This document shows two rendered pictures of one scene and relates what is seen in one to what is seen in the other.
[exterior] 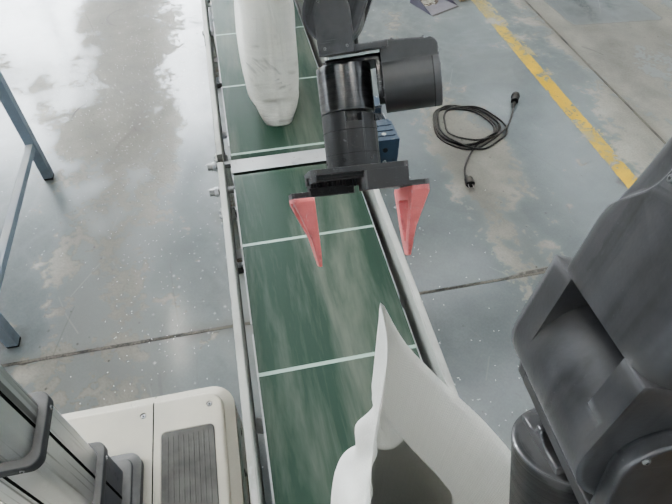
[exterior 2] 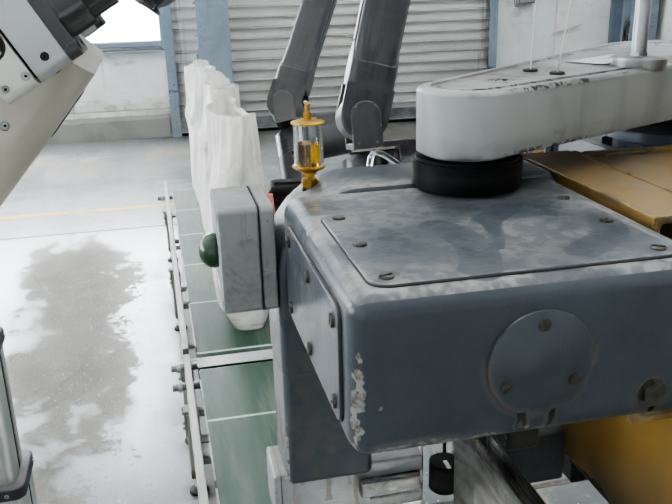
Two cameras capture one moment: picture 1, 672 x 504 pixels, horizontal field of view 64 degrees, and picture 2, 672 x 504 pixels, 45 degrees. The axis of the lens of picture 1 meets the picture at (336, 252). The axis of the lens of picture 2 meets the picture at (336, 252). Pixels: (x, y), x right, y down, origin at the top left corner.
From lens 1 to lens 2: 0.88 m
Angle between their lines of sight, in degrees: 30
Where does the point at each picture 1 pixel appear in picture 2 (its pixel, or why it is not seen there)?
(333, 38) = (283, 112)
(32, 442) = (17, 476)
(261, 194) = (229, 381)
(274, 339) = (240, 490)
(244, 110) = (213, 319)
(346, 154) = (292, 174)
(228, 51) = (197, 276)
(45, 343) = not seen: outside the picture
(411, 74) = (329, 130)
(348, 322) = not seen: hidden behind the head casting
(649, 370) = (349, 78)
